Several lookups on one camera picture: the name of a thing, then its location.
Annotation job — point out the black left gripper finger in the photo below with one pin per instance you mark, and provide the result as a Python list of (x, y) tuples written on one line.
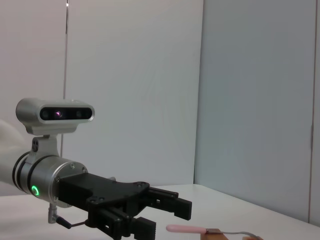
[(183, 208)]

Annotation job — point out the small silver connector stub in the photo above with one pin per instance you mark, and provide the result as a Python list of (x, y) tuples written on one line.
[(113, 178)]

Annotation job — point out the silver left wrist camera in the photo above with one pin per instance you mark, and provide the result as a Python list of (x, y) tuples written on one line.
[(30, 110)]

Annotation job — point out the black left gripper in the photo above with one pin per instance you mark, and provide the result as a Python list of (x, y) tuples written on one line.
[(105, 190)]

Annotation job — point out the white and silver left arm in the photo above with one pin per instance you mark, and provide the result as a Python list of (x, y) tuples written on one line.
[(42, 175)]

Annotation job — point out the dark wooden arch block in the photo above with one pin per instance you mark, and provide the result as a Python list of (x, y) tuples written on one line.
[(212, 237)]

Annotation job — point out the silver camera mount bracket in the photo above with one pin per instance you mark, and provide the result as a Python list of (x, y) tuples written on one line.
[(50, 147)]

